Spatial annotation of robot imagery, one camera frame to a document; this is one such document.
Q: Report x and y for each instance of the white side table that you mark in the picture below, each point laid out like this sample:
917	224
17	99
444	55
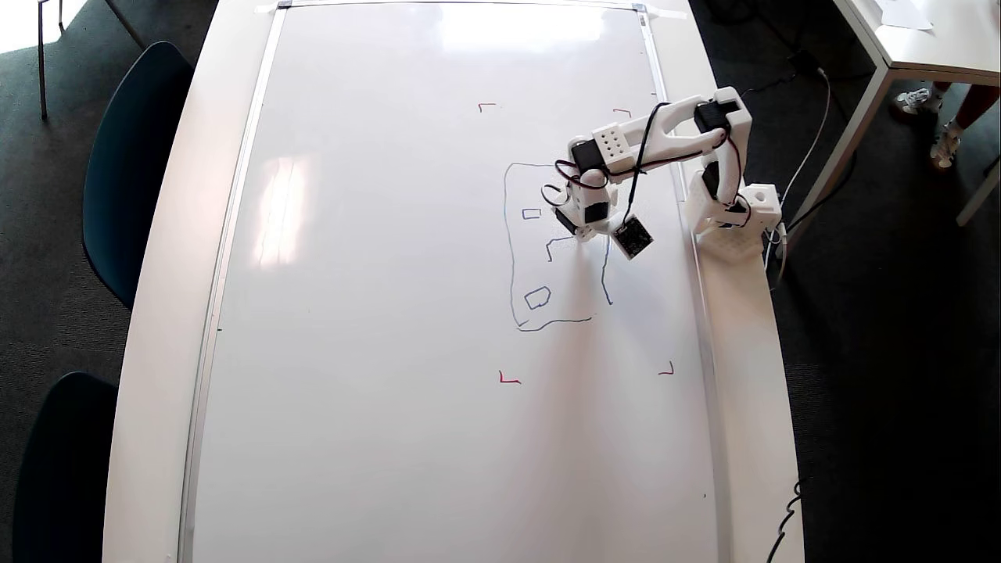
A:
938	47

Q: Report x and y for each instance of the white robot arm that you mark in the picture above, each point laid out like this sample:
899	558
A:
610	141

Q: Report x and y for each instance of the white paper sheet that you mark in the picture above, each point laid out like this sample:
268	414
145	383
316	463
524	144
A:
903	14

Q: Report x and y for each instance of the white tape strip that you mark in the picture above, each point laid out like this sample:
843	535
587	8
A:
665	12

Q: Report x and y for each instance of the white sneaker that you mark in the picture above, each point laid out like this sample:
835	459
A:
945	145
916	102

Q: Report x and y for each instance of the black power adapter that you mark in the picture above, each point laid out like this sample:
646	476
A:
803	62

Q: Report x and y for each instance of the large white whiteboard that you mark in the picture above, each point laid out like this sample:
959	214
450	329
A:
375	313

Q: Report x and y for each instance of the dark blue chair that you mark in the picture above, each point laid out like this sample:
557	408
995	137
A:
141	172
66	469

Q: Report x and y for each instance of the grey metal furniture leg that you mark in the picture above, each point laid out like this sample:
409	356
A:
125	23
42	62

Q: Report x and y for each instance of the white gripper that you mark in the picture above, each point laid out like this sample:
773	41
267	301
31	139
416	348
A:
576	231

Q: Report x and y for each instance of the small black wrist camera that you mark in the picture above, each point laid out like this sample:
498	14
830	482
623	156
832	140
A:
632	238

